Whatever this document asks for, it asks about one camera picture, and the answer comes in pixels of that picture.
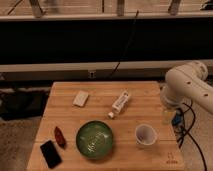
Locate green ceramic bowl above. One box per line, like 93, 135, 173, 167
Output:
76, 120, 114, 160

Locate black hanging cable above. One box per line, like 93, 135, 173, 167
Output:
109, 9, 140, 78

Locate white sponge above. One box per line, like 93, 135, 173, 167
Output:
73, 91, 89, 107

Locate dark red toy boat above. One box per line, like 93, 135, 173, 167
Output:
54, 127, 66, 148

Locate white paper cup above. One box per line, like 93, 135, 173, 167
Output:
135, 124, 157, 148

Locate black floor cables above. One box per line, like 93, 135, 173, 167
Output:
177, 101, 208, 171

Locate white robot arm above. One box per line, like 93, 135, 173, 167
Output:
160, 61, 213, 125

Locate white tube with cap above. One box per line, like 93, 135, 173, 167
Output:
108, 91, 131, 119

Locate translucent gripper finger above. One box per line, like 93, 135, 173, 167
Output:
162, 108, 176, 125

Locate blue power adapter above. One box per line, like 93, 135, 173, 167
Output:
172, 114, 182, 126

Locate black smartphone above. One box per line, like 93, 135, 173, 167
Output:
40, 140, 62, 169

